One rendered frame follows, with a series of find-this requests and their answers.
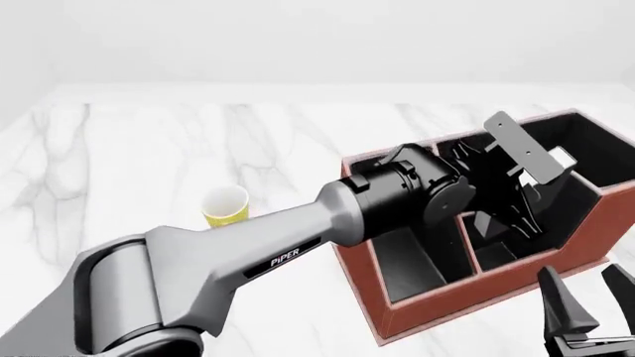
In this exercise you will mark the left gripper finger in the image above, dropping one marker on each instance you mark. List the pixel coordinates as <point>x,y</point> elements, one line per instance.
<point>488,226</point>
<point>528,217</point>

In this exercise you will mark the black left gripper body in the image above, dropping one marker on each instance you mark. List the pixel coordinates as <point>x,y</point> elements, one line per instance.
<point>488,178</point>

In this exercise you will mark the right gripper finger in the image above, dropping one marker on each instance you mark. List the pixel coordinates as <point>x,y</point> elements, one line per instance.
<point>563,301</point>
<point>624,288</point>

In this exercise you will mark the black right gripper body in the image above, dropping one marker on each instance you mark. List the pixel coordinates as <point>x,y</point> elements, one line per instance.
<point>590,344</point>

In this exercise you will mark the silver-grey left robot arm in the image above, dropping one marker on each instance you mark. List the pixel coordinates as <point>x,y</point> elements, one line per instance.
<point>278,238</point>

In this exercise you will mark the red-brown desk caddy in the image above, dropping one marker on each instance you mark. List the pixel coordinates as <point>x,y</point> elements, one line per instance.
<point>446,297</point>

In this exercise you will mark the small flat grey plate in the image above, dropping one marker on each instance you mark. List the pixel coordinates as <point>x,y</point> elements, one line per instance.
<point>521,145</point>

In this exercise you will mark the yellow paper cup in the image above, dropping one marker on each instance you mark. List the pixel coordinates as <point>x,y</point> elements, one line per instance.
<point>225,212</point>

